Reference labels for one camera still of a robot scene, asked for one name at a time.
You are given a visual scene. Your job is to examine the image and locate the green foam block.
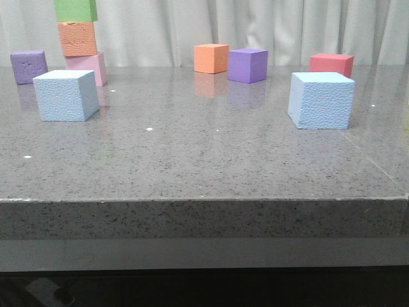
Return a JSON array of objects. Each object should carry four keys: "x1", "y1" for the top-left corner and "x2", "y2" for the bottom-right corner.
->
[{"x1": 54, "y1": 0, "x2": 98, "y2": 22}]

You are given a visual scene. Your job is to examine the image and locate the orange textured foam block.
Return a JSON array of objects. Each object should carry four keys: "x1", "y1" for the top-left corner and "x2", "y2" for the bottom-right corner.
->
[{"x1": 58, "y1": 22, "x2": 98, "y2": 57}]

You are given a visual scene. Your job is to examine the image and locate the purple smooth foam block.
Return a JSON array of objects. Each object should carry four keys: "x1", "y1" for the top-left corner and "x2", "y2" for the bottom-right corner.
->
[{"x1": 228, "y1": 49, "x2": 268, "y2": 83}]

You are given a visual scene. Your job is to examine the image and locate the purple textured foam block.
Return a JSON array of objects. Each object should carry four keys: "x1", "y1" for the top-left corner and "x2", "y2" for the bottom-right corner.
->
[{"x1": 10, "y1": 50, "x2": 49, "y2": 85}]

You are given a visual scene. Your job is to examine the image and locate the pink foam block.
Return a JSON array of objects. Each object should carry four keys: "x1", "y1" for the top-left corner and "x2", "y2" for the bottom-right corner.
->
[{"x1": 65, "y1": 51, "x2": 107, "y2": 86}]

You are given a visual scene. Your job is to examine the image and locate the orange smooth foam block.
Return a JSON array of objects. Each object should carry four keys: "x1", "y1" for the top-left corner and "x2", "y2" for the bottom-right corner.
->
[{"x1": 194, "y1": 43, "x2": 229, "y2": 74}]

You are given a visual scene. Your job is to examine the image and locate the red foam block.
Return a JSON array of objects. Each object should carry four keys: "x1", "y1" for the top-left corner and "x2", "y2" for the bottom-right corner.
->
[{"x1": 309, "y1": 53, "x2": 354, "y2": 78}]

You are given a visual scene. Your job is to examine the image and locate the light blue foam block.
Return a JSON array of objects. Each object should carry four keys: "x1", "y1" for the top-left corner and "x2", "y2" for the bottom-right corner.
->
[
  {"x1": 33, "y1": 70, "x2": 99, "y2": 122},
  {"x1": 288, "y1": 72, "x2": 355, "y2": 129}
]

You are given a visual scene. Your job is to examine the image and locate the white pleated curtain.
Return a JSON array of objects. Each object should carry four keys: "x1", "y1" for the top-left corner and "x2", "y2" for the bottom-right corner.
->
[{"x1": 0, "y1": 0, "x2": 409, "y2": 68}]

